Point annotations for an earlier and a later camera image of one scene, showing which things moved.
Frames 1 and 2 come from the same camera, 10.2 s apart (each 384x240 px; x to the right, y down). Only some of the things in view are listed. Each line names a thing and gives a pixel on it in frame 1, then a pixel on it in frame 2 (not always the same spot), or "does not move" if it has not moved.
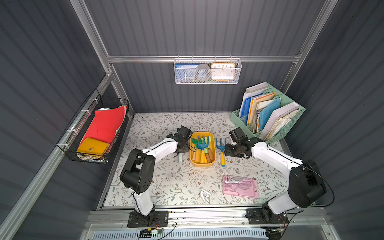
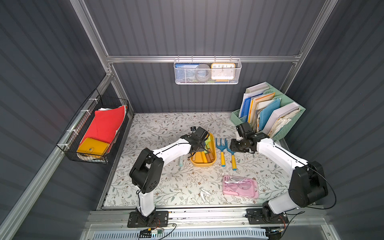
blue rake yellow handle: [202, 147] to [234, 163]
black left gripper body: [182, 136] to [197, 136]
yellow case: [92, 146] does not move
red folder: [104, 125] does not move
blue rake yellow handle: [221, 148] does not move
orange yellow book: [254, 104] does not move
